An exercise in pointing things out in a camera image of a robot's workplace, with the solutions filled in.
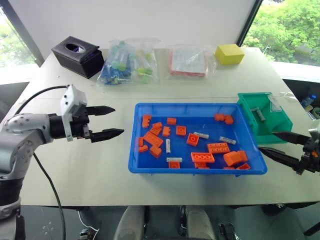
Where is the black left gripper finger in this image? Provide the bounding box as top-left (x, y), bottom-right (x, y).
top-left (86, 105), bottom-right (117, 117)
top-left (90, 128), bottom-right (125, 144)

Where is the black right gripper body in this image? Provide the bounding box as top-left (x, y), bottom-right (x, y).
top-left (294, 136), bottom-right (320, 176)

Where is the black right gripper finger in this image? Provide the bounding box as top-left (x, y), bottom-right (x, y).
top-left (258, 146), bottom-right (301, 172)
top-left (271, 131), bottom-right (311, 146)

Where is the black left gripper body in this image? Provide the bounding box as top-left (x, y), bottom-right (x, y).
top-left (70, 106), bottom-right (93, 141)

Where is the green plastic bin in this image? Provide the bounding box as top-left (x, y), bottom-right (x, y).
top-left (236, 91), bottom-right (294, 145)

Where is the black tissue box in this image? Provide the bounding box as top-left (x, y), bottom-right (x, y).
top-left (50, 35), bottom-right (105, 80)

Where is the yellow block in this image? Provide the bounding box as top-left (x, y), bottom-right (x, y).
top-left (214, 43), bottom-right (246, 66)

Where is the clear water bottle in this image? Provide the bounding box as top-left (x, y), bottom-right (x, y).
top-left (300, 94), bottom-right (317, 109)

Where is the orange curved slope toy brick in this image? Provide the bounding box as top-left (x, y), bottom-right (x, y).
top-left (222, 150), bottom-right (249, 167)

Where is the plastic bag of blue-green parts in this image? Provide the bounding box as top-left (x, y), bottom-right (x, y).
top-left (96, 37), bottom-right (161, 87)

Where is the grey rounded shape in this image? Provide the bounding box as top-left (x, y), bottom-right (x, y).
top-left (114, 205), bottom-right (146, 240)
top-left (186, 205), bottom-right (216, 240)

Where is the blue plastic tray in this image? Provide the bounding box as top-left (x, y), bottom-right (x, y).
top-left (127, 102), bottom-right (269, 176)

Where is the plastic bag of red-white sheets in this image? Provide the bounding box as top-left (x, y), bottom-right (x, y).
top-left (165, 44), bottom-right (217, 80)

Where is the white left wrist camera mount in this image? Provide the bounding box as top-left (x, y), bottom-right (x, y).
top-left (59, 84), bottom-right (88, 143)

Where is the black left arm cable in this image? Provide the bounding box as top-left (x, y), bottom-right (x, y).
top-left (16, 85), bottom-right (71, 115)

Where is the black body cable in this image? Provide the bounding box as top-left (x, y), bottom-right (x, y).
top-left (32, 151), bottom-right (67, 240)

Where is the thin white cable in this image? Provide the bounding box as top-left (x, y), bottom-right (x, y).
top-left (77, 210), bottom-right (100, 231)

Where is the black window frame post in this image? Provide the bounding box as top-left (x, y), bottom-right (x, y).
top-left (235, 0), bottom-right (265, 48)
top-left (4, 0), bottom-right (45, 69)

